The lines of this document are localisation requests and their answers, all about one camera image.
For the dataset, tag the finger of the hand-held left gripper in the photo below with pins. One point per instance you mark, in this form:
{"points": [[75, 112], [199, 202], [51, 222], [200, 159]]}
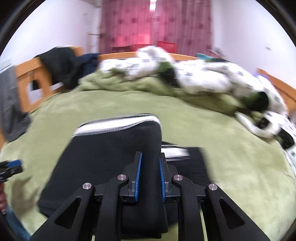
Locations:
{"points": [[12, 168]]}

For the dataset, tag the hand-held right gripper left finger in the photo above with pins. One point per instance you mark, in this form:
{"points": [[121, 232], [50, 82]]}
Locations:
{"points": [[138, 176]]}

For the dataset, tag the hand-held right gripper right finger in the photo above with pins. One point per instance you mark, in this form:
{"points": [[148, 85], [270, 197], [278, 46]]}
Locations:
{"points": [[161, 178]]}

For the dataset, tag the black pants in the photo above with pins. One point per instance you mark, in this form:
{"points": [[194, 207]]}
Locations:
{"points": [[104, 157]]}

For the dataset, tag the person's left hand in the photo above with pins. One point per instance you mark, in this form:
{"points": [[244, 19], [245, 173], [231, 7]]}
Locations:
{"points": [[2, 199]]}

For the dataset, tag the person's light blue trouser leg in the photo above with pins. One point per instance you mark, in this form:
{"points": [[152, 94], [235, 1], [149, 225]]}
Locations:
{"points": [[16, 224]]}

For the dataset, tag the grey jeans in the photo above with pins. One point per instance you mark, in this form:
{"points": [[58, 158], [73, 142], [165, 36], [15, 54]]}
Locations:
{"points": [[11, 104]]}

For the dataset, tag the crumpled green fleece blanket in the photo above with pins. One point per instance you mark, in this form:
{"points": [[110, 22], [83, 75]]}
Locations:
{"points": [[115, 83]]}

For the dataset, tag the white floral quilt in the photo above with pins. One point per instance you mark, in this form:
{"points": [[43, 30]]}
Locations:
{"points": [[208, 76]]}

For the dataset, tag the black jacket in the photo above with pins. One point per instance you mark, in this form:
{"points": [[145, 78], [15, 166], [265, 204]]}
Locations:
{"points": [[62, 64]]}

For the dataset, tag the navy jacket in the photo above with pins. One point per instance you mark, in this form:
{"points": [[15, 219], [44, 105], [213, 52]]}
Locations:
{"points": [[89, 62]]}

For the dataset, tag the dark wooden chair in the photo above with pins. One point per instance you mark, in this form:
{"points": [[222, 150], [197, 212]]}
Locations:
{"points": [[120, 49]]}

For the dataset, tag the teal cloth item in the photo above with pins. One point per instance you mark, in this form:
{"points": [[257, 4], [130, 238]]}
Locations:
{"points": [[202, 56]]}

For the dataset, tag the red chair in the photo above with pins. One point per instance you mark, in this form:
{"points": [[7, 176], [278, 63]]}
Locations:
{"points": [[141, 46], [166, 46]]}

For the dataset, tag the white floral pillow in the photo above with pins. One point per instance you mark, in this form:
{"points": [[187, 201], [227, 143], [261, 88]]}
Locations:
{"points": [[290, 136]]}

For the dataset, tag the purple fluffy item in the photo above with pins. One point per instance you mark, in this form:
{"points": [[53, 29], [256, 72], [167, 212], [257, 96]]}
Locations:
{"points": [[260, 76]]}

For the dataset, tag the wooden coat rack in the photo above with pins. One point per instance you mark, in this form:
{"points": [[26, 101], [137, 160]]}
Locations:
{"points": [[96, 37]]}

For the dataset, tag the red patterned curtain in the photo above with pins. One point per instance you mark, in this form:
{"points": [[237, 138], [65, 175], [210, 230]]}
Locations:
{"points": [[124, 23], [185, 23]]}

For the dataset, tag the wooden bed frame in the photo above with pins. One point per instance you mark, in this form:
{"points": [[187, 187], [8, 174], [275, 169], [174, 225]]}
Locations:
{"points": [[23, 69]]}

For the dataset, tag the white wall socket panel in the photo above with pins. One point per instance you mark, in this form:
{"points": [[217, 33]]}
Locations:
{"points": [[5, 63]]}

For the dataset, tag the white wall switch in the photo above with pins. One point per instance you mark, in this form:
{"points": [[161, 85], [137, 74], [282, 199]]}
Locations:
{"points": [[268, 46]]}

